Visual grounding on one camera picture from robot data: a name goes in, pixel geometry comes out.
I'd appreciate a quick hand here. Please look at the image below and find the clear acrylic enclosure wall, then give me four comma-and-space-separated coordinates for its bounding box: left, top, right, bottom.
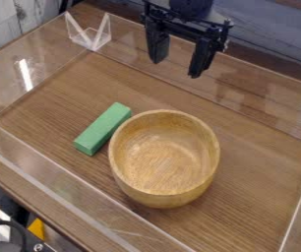
0, 6, 301, 252

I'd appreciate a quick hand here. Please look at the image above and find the green rectangular block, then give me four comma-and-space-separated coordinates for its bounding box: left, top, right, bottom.
73, 102, 131, 156

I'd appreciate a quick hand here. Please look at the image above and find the clear acrylic corner bracket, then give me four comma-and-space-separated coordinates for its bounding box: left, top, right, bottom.
64, 12, 112, 51

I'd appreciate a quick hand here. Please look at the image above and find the black cable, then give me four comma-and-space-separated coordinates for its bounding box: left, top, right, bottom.
0, 220, 29, 252

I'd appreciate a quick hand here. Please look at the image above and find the brown wooden bowl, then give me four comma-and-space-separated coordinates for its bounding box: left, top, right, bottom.
110, 109, 221, 209

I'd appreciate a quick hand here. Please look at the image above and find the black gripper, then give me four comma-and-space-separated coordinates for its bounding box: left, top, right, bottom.
142, 0, 234, 79

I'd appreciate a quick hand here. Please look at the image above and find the yellow black device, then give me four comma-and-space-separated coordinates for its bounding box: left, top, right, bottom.
7, 216, 59, 252

